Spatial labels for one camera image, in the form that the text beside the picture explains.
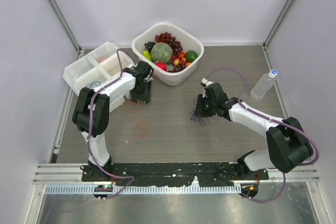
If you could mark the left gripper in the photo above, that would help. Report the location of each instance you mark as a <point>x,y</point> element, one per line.
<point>145,96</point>

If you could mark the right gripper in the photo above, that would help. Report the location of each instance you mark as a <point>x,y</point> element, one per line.
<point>200,110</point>

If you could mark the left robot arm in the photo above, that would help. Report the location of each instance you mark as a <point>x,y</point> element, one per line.
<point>91,116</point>

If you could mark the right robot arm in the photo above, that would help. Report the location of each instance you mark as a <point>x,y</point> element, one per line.
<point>287,147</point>

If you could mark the red apple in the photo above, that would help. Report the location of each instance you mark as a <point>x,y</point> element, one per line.
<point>161,66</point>

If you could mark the yellow pear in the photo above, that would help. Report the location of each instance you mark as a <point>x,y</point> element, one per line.
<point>147,55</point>

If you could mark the green melon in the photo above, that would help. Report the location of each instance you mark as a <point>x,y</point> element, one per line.
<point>161,52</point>

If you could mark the dark grapes bunch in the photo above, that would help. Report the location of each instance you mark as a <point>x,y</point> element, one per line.
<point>149,45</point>

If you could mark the white compartment tray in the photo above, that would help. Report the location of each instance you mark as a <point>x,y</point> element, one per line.
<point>94,69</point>

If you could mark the cherries cluster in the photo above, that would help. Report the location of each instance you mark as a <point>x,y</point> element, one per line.
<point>178,63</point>

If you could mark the green lime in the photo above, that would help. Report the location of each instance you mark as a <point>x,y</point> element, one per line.
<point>191,55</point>

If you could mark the red grapes bunch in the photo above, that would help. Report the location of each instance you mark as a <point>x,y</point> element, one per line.
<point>171,40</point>

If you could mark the clear water bottle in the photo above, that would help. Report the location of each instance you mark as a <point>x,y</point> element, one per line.
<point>264,84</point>

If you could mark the white fruit basket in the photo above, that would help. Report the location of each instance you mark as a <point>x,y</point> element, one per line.
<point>188,41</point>

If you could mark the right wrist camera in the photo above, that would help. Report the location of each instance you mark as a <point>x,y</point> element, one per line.
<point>204,83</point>

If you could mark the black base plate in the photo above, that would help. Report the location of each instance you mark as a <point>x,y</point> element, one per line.
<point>208,174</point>

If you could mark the slotted cable duct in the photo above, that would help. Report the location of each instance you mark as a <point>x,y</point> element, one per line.
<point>104,189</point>

